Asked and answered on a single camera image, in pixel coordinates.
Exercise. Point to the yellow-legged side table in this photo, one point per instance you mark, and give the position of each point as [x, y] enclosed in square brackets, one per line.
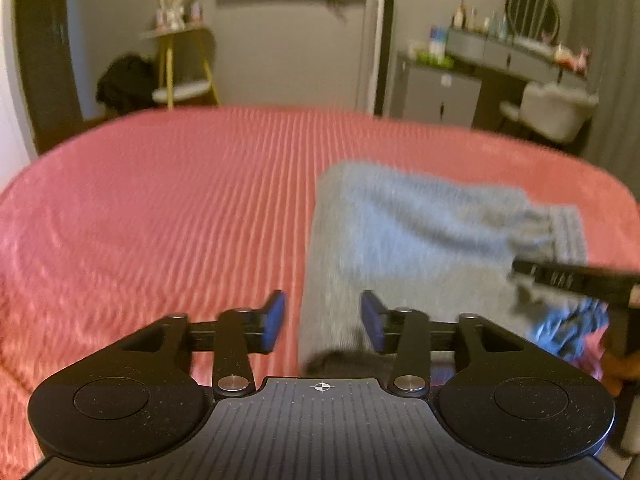
[182, 70]

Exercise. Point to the round mirror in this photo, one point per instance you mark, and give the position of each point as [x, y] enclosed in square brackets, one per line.
[532, 10]

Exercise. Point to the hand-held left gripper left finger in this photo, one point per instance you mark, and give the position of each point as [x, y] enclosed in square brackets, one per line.
[274, 320]

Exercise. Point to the red ribbed bedspread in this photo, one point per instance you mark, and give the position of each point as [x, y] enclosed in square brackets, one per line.
[150, 210]

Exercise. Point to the grey pants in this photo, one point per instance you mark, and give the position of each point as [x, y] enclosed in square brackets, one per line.
[400, 220]

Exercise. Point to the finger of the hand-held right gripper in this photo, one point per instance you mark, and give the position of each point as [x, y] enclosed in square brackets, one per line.
[575, 280]

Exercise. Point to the black bag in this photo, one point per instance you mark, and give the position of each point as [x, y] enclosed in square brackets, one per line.
[127, 82]

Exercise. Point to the green packet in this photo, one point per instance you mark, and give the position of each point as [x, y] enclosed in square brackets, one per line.
[435, 59]

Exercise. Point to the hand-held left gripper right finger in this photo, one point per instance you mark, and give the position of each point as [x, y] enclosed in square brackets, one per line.
[372, 320]

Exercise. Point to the grey drawer cabinet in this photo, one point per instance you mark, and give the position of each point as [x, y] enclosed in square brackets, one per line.
[435, 92]

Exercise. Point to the grey vanity desk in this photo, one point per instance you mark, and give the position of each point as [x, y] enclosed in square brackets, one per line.
[505, 55]

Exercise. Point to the white upholstered chair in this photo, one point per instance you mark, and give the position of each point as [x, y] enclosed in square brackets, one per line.
[555, 110]

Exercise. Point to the cluster of cosmetic bottles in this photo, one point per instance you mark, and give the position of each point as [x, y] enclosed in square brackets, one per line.
[480, 17]

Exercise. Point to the blue box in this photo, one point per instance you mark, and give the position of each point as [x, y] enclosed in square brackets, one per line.
[438, 42]

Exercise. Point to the pink desk ornament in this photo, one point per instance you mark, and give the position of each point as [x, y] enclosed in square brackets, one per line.
[570, 56]

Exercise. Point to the dark door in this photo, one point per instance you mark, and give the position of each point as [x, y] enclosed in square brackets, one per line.
[47, 60]

